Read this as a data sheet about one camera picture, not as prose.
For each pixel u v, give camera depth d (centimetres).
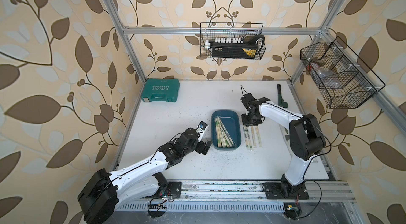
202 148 71
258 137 91
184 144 61
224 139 91
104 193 40
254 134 94
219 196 74
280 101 108
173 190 74
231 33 91
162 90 109
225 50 84
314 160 53
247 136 92
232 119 98
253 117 78
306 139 49
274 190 73
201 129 70
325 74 72
